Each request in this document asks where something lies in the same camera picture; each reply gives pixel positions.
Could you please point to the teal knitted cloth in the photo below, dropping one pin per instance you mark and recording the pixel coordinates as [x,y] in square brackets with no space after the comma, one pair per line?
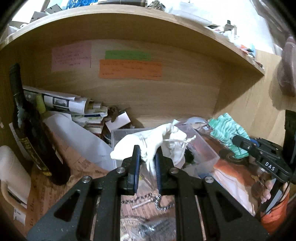
[224,128]

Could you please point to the stack of newspapers and magazines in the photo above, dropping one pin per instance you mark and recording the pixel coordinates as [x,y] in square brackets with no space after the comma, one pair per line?
[82,110]

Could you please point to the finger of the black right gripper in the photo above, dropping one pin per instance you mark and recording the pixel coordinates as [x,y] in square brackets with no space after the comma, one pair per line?
[250,145]

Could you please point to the white drawstring cloth bag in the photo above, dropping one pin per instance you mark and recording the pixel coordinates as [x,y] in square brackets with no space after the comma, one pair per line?
[170,137]

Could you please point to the white folded card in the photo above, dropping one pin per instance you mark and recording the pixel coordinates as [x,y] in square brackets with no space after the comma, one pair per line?
[120,121]

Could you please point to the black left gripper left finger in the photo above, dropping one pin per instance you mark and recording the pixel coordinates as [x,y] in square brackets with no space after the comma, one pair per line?
[90,210]

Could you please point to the clear plastic box lid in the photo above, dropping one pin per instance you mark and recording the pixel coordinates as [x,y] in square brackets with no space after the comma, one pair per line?
[88,145]

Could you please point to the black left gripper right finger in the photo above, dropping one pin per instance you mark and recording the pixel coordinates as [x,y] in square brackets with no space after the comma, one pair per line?
[204,210]

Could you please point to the dark wine bottle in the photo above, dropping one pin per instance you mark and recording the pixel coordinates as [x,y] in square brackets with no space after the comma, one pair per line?
[32,134]

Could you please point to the orange paper note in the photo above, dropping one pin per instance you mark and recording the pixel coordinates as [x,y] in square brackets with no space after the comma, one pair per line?
[133,69]

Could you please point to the pink paper note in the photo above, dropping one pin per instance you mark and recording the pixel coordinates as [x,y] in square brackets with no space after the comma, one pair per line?
[72,56]

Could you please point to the clear plastic storage box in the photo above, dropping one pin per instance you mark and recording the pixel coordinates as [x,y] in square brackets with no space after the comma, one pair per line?
[200,157]

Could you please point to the white mug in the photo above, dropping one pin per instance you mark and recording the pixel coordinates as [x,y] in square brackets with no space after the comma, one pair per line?
[14,178]

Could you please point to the right hand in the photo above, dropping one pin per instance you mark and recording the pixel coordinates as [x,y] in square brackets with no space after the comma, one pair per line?
[266,195]

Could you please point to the green paper note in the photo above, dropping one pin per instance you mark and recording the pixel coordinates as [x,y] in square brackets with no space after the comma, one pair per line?
[127,55]

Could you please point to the wooden shelf unit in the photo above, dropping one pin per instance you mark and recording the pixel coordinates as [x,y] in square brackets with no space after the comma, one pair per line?
[202,71]

